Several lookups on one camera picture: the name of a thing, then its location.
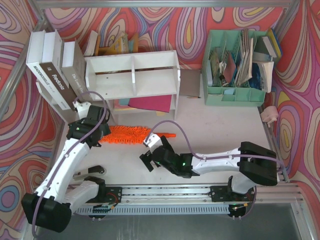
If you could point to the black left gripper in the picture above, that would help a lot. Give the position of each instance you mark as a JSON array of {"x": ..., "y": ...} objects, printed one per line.
[{"x": 91, "y": 111}]

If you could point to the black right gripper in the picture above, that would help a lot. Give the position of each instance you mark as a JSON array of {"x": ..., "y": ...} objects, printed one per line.
[{"x": 151, "y": 157}]

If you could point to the orange chenille duster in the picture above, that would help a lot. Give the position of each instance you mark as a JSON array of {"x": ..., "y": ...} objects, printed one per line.
[{"x": 128, "y": 135}]

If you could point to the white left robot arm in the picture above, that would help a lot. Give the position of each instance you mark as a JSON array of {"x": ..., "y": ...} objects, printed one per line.
[{"x": 51, "y": 206}]

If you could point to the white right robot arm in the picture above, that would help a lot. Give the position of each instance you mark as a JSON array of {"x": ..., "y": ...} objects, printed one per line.
[{"x": 251, "y": 164}]

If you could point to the white wooden bookshelf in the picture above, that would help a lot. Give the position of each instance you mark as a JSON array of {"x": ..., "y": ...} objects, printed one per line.
[{"x": 132, "y": 76}]

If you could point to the yellow sticky note pad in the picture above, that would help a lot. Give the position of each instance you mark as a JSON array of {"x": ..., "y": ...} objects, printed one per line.
[{"x": 160, "y": 113}]

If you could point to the coloured paper sheet stack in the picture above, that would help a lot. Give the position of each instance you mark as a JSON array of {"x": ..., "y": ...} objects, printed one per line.
[{"x": 160, "y": 103}]

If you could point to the grey Lonely One book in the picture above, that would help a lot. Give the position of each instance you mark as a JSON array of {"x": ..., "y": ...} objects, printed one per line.
[{"x": 74, "y": 68}]

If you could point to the brown Fredonia book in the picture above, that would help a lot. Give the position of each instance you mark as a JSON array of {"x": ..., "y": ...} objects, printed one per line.
[{"x": 51, "y": 63}]

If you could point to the wooden pencil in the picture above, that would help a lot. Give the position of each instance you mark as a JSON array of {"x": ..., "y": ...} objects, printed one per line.
[{"x": 194, "y": 97}]

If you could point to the grey brown notebook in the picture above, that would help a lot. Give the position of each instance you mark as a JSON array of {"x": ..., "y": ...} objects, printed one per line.
[{"x": 190, "y": 83}]

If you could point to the white Mademoiselle book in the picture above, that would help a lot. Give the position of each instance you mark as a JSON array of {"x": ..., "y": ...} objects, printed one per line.
[{"x": 34, "y": 57}]

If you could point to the leaning books behind shelf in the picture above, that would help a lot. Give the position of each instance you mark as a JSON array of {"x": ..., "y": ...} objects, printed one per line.
[{"x": 122, "y": 45}]

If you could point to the magazines in green organizer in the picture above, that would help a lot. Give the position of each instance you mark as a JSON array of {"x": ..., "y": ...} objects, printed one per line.
[{"x": 235, "y": 65}]

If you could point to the mint green desk organizer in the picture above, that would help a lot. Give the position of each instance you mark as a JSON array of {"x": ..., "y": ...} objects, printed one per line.
[{"x": 232, "y": 95}]

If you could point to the pink piggy figurine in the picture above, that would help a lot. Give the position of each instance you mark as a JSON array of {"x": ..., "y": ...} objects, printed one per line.
[{"x": 269, "y": 115}]

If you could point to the blue white books at organizer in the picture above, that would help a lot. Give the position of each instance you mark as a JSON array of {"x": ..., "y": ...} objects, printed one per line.
[{"x": 266, "y": 54}]

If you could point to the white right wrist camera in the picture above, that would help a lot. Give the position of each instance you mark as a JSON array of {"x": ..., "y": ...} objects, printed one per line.
[{"x": 153, "y": 142}]

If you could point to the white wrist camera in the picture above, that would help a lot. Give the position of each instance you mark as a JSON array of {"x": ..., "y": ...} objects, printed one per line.
[
  {"x": 153, "y": 142},
  {"x": 82, "y": 108}
]

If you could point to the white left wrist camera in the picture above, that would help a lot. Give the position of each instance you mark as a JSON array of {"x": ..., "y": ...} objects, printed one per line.
[{"x": 82, "y": 108}]

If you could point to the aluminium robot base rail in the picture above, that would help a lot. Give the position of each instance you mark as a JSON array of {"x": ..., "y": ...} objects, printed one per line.
[{"x": 190, "y": 199}]

